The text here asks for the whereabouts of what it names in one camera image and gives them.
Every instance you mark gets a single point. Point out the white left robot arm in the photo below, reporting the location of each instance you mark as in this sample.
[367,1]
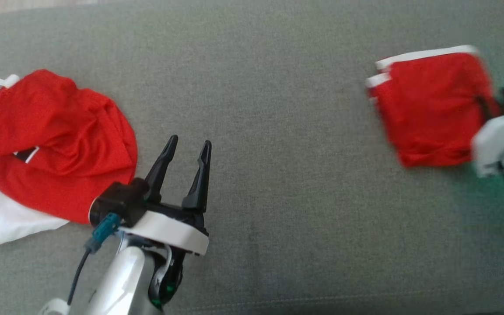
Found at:
[120,280]

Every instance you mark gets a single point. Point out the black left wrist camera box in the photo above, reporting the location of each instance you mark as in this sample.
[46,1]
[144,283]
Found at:
[118,201]

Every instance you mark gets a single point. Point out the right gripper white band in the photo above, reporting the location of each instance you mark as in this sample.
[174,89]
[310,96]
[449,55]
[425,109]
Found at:
[501,144]

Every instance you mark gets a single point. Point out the red jersey with white sleeves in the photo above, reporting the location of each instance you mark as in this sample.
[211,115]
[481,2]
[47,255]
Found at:
[59,131]

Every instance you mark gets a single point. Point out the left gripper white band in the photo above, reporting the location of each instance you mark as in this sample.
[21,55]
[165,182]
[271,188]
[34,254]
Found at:
[169,232]

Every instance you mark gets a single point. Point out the large grey sofa seat cushion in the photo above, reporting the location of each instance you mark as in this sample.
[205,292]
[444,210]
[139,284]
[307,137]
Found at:
[278,131]

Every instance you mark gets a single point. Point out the red shorts with white stripe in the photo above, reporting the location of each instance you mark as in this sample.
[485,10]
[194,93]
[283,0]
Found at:
[427,109]

